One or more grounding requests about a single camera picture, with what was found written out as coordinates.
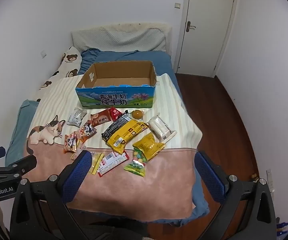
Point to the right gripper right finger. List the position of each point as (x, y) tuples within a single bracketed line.
[(212, 175)]

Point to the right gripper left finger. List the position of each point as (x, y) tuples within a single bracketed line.
[(73, 175)]

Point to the small yellow packet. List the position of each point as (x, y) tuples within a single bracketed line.
[(95, 162)]

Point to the panda snack packet orange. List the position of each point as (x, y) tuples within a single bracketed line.
[(71, 142)]

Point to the red white packet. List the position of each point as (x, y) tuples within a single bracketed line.
[(110, 161)]

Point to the white grey snack packet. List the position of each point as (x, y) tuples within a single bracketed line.
[(76, 117)]

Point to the large yellow black snack bag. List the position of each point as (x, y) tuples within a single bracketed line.
[(122, 131)]

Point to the brown cake snack packet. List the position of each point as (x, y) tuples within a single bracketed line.
[(100, 118)]

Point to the green candy bag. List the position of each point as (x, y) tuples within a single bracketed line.
[(138, 163)]

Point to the yellow crinkled snack bag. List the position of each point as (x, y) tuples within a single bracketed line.
[(148, 146)]

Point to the clear white snack packet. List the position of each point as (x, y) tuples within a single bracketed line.
[(161, 129)]

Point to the red chocolate ball packet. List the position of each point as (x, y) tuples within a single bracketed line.
[(114, 113)]

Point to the packaged braised egg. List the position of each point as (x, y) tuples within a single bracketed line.
[(137, 114)]

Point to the striped cat blanket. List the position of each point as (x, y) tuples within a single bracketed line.
[(170, 189)]

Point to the cardboard milk box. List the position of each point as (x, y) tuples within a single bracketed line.
[(120, 84)]

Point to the bear print pillow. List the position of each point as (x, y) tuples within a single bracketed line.
[(69, 67)]

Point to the white pillow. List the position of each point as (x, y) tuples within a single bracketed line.
[(125, 37)]

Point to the white door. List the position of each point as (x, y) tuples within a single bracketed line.
[(199, 52)]

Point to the wall socket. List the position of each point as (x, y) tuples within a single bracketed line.
[(270, 182)]

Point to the door handle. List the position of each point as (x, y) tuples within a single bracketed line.
[(189, 26)]

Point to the wall light switch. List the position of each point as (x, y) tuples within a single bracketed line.
[(177, 5)]

